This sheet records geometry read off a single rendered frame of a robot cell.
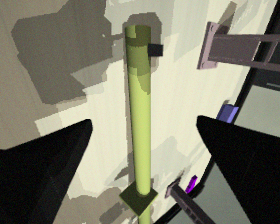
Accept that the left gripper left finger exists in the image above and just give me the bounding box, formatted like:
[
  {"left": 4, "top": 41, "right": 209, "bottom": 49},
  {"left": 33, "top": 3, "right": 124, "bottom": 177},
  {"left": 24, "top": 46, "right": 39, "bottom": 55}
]
[{"left": 0, "top": 119, "right": 93, "bottom": 224}]

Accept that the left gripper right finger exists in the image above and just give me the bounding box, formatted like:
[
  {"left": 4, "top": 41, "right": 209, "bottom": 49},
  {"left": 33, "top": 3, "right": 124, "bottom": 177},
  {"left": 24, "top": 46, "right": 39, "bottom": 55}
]
[{"left": 196, "top": 115, "right": 280, "bottom": 224}]

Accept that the purple flat block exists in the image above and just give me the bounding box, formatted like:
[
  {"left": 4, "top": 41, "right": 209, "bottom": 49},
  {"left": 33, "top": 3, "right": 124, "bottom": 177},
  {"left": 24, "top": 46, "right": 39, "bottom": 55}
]
[{"left": 185, "top": 175, "right": 198, "bottom": 193}]

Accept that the dark blue rectangular block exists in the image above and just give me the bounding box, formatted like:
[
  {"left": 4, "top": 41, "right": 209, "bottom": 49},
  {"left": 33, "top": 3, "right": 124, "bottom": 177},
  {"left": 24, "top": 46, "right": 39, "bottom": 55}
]
[{"left": 216, "top": 104, "right": 238, "bottom": 123}]

